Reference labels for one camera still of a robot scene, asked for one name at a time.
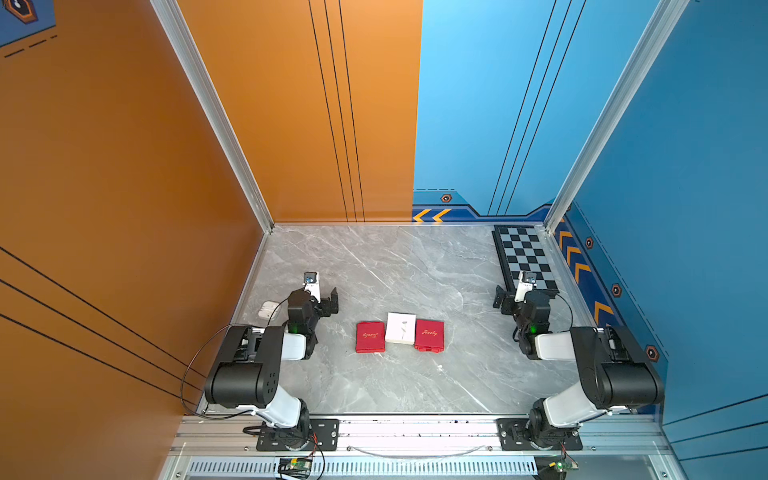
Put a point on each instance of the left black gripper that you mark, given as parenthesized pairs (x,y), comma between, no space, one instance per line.
(324,304)

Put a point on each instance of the cream lotus print box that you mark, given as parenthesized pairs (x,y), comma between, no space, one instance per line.
(400,328)

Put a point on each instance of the aluminium front rail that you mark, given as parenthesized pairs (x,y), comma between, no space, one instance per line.
(412,435)

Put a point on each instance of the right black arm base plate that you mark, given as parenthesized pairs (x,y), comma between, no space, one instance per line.
(518,434)

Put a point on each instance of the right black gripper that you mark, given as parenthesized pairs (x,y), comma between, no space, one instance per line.
(509,300)

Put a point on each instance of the aluminium corner post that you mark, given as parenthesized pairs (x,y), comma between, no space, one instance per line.
(177,31)
(655,35)

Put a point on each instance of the right green circuit board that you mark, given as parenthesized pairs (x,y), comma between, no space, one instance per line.
(550,468)

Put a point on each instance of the black white chessboard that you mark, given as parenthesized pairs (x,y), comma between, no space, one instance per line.
(519,248)

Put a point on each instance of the white vented cable duct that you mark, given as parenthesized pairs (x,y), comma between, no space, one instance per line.
(364,467)

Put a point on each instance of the left aluminium corner post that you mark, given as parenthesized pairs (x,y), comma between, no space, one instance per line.
(177,31)

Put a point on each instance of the left closed red jewelry box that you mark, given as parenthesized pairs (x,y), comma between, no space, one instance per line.
(370,337)

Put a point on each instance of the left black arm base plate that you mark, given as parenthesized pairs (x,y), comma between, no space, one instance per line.
(318,433)

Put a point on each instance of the white earbuds case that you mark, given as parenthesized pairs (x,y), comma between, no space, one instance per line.
(267,309)

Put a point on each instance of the green circuit board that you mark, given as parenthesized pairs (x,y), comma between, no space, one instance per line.
(550,468)
(295,468)

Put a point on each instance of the right aluminium corner post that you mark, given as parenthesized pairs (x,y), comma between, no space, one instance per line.
(655,35)

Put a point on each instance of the red jewelry box lid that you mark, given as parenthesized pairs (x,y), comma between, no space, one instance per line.
(429,336)

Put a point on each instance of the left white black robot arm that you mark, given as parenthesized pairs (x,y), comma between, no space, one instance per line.
(245,374)

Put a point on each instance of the left green circuit board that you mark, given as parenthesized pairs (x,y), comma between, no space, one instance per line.
(295,468)

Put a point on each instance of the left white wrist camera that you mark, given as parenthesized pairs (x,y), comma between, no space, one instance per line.
(311,285)

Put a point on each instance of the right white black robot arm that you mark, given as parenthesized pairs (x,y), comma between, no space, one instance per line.
(614,373)

